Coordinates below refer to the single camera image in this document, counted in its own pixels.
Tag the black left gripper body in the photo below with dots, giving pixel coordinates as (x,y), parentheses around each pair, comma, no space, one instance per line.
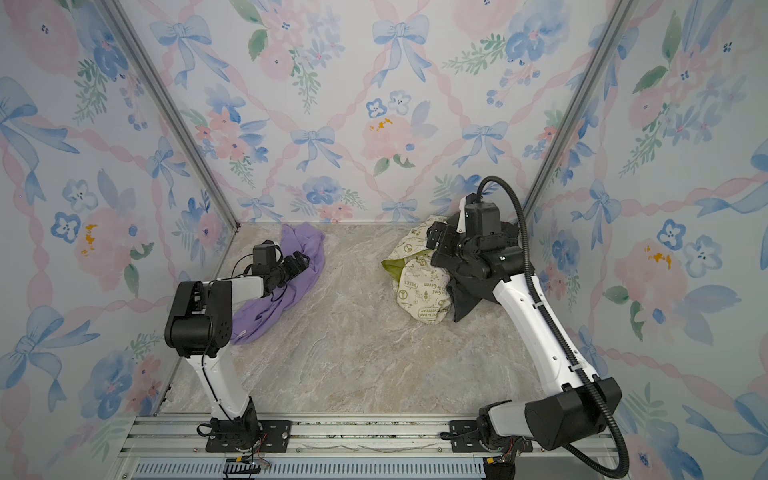
(278,274)

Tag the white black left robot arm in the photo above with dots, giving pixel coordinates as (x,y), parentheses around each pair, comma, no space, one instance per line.
(199,328)

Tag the purple cloth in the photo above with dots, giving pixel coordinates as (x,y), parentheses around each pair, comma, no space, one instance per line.
(257,316)

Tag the dark grey cloth garment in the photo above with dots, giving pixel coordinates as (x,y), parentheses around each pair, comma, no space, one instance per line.
(468,286)

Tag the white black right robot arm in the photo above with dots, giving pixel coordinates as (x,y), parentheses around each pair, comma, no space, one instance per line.
(572,389)

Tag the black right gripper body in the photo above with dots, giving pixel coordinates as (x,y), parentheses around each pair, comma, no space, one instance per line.
(453,245)

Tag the cream green printed cloth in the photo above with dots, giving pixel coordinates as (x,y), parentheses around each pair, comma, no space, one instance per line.
(420,288)

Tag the aluminium corner post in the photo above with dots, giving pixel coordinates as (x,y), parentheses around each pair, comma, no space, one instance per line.
(614,28)
(118,20)

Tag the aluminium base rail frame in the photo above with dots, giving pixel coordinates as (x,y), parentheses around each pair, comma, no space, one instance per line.
(333,446)

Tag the aluminium left corner post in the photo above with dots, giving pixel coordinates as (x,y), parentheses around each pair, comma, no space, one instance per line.
(118,20)

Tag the aluminium right corner post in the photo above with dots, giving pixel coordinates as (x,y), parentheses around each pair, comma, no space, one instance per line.
(614,28)

